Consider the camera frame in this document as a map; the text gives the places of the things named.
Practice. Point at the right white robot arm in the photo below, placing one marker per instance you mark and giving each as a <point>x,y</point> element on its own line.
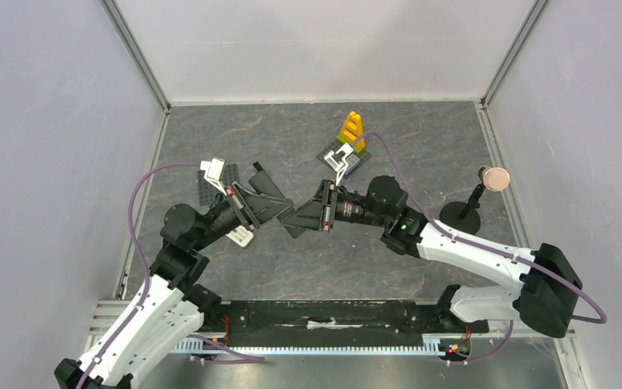
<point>537,287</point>

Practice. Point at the black slim remote control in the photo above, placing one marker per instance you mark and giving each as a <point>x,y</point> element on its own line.
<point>282,207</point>

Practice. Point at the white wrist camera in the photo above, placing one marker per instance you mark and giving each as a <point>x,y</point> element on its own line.
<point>337,160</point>
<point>213,172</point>

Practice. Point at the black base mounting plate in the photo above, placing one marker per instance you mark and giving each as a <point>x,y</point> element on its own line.
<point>332,323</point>

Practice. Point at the grey blue lego plate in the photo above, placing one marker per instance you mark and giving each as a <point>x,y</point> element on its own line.
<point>355,160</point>

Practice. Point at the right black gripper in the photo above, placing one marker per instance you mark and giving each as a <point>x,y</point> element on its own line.
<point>330,207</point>

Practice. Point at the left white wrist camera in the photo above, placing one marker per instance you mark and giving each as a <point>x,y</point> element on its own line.
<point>213,172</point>

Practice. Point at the beige foam microphone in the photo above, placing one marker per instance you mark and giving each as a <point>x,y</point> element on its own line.
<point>495,179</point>

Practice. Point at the black microphone stand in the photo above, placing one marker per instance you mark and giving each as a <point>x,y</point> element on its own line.
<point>464,216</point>

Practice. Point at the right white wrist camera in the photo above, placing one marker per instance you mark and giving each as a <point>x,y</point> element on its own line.
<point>337,160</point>

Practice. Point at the yellow green lego tower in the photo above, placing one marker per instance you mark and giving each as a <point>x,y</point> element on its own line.
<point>351,129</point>

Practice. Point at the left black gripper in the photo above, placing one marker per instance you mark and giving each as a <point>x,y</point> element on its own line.
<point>263,208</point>

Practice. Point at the white slotted cable duct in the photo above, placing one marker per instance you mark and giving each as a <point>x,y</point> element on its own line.
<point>429,347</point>

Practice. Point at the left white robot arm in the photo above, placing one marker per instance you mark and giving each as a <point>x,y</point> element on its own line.
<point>171,304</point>

